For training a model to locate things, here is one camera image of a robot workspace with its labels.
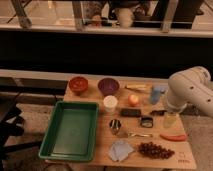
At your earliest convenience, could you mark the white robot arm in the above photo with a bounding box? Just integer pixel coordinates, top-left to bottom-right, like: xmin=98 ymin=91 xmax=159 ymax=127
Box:
xmin=162 ymin=66 xmax=213 ymax=128

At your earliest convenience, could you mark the black chair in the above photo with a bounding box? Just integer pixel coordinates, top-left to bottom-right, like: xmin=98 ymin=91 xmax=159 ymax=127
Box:
xmin=0 ymin=99 xmax=41 ymax=171

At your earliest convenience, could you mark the black handled knife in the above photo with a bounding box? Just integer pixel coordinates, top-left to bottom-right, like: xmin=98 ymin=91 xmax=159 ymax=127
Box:
xmin=149 ymin=110 xmax=166 ymax=116

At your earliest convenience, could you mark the orange apple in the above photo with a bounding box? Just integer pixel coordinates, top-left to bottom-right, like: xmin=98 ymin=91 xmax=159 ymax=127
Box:
xmin=128 ymin=94 xmax=140 ymax=107

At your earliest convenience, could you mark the purple bowl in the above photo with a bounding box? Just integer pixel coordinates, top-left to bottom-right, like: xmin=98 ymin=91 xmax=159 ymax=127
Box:
xmin=98 ymin=78 xmax=120 ymax=96

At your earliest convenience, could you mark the red bowl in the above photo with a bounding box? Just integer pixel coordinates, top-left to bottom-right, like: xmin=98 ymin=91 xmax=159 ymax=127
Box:
xmin=68 ymin=76 xmax=88 ymax=95

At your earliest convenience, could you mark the dark red grape bunch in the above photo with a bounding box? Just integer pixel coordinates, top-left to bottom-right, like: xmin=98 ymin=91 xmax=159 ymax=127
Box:
xmin=138 ymin=142 xmax=175 ymax=159

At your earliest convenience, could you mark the green plastic tray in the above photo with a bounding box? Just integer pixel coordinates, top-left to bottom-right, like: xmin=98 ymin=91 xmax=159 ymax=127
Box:
xmin=39 ymin=101 xmax=99 ymax=162

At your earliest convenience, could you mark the small black box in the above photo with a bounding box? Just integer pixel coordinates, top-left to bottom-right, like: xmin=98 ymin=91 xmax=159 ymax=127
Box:
xmin=140 ymin=116 xmax=153 ymax=128

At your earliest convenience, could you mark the metal measuring cup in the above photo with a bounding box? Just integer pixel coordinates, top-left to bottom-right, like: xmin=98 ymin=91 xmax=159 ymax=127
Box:
xmin=109 ymin=119 xmax=121 ymax=135

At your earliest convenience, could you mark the black rectangular block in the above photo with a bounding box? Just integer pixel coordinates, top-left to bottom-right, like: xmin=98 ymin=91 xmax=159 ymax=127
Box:
xmin=120 ymin=108 xmax=141 ymax=117

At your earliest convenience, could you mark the light blue folded cloth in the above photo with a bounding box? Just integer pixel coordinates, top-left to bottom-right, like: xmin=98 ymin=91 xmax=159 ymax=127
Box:
xmin=108 ymin=140 xmax=134 ymax=162

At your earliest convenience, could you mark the white plastic cup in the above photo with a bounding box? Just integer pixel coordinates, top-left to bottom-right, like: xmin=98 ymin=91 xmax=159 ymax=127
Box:
xmin=103 ymin=95 xmax=118 ymax=113

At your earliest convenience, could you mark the yellow banana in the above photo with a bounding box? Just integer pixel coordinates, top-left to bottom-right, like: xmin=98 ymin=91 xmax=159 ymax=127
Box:
xmin=125 ymin=84 xmax=150 ymax=92

